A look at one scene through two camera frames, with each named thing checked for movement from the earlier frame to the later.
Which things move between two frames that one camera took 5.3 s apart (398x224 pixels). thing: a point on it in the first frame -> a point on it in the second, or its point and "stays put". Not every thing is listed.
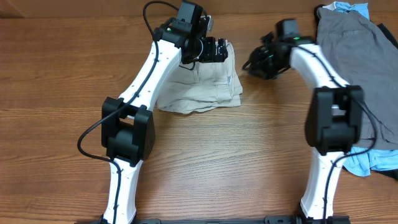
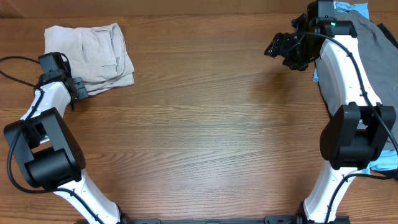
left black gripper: [210, 53] -> [82, 92]
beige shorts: [209, 84] -> [97, 56]
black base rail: [269, 219] stays put
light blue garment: [360, 161] stays put
